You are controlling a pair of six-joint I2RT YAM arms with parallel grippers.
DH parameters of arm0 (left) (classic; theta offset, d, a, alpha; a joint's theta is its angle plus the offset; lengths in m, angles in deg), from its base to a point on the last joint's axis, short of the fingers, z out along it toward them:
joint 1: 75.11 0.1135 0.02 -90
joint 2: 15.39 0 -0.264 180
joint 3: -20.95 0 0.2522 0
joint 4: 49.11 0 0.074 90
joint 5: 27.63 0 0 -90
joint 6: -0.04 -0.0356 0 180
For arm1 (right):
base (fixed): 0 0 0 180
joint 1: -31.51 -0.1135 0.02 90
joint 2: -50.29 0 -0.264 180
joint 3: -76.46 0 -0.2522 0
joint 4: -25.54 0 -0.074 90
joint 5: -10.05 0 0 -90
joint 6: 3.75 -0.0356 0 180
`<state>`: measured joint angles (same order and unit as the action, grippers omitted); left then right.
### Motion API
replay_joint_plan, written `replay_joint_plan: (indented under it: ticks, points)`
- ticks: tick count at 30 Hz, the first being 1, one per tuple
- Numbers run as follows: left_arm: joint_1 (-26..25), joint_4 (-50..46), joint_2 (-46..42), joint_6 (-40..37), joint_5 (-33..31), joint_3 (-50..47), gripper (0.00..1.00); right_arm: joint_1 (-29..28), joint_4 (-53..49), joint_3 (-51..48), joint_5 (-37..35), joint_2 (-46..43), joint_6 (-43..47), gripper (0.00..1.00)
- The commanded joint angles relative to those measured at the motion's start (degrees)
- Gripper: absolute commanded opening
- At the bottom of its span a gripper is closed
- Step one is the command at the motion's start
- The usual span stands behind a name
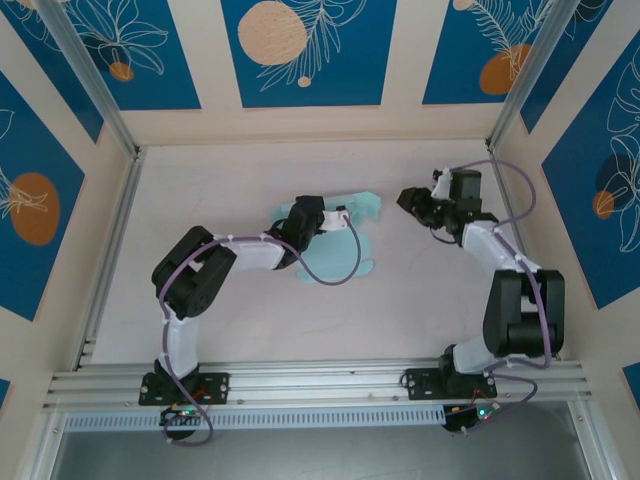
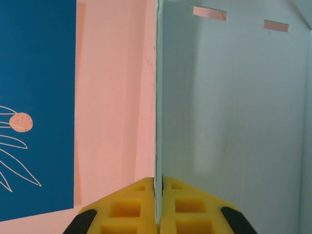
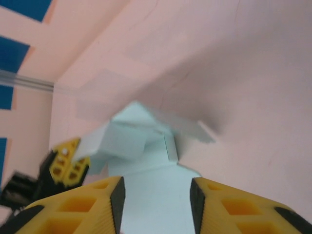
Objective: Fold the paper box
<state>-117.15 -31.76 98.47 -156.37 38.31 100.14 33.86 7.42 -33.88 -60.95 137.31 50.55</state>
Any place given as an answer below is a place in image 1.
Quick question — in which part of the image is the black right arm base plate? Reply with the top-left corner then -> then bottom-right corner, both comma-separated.
403,366 -> 499,401

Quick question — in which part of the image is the grey metal sheet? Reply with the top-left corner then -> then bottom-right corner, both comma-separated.
47,402 -> 609,480

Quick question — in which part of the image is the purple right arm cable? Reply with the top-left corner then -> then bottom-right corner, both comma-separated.
447,158 -> 555,436

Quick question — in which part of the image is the light teal paper box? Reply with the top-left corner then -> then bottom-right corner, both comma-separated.
269,191 -> 382,287

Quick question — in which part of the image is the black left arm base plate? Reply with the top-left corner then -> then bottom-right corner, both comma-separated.
138,371 -> 232,406

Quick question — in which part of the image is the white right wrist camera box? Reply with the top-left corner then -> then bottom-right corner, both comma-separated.
431,167 -> 454,200

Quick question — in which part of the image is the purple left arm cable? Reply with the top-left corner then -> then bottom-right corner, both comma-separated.
158,212 -> 364,446

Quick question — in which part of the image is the aluminium mounting rail beam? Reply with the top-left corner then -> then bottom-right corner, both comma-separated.
42,357 -> 596,412

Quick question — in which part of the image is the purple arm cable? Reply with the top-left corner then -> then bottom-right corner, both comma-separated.
447,158 -> 555,436
158,212 -> 364,446

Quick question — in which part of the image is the grey slotted cable duct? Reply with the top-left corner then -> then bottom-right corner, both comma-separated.
63,405 -> 449,432

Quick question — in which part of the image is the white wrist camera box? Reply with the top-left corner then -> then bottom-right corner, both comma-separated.
431,167 -> 454,200
321,206 -> 352,233

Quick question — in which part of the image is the aluminium side rail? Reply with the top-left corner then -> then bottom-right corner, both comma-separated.
72,149 -> 147,372
487,144 -> 564,361

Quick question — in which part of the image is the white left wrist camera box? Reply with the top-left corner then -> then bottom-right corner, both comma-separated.
321,206 -> 352,233

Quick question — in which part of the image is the aluminium frame post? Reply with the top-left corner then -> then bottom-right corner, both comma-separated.
485,0 -> 589,151
35,0 -> 146,161

